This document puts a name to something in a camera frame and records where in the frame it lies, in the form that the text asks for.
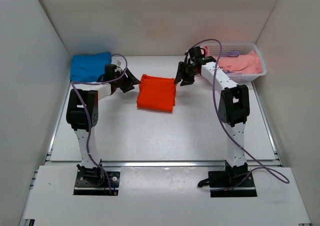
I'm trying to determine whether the folded blue t-shirt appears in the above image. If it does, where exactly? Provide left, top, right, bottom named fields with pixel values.
left=69, top=52, right=111, bottom=83

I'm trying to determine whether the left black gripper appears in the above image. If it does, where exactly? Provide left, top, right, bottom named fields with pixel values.
left=114, top=68, right=141, bottom=94

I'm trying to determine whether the light pink t-shirt in basket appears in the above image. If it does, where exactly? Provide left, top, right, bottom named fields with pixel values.
left=218, top=50, right=263, bottom=74

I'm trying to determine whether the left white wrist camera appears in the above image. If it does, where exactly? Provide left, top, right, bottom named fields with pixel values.
left=114, top=60, right=122, bottom=67

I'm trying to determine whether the aluminium rail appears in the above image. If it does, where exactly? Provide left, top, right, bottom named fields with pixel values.
left=44, top=159, right=281, bottom=168

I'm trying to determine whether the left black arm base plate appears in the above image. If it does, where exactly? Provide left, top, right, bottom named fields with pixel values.
left=73, top=170, right=121, bottom=197

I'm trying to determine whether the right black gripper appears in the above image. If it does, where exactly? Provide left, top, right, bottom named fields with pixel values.
left=174, top=62, right=199, bottom=87

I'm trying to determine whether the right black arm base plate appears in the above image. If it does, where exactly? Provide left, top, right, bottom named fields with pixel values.
left=197, top=171, right=258, bottom=198

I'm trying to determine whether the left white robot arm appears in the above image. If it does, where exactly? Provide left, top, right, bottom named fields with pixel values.
left=66, top=64, right=141, bottom=187

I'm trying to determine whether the orange t-shirt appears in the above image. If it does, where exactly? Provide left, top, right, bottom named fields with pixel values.
left=136, top=74, right=176, bottom=113

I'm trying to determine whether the white plastic basket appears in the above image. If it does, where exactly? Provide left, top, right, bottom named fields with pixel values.
left=200, top=42, right=267, bottom=82

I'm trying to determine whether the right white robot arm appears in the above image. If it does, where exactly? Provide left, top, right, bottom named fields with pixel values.
left=174, top=46, right=250, bottom=189

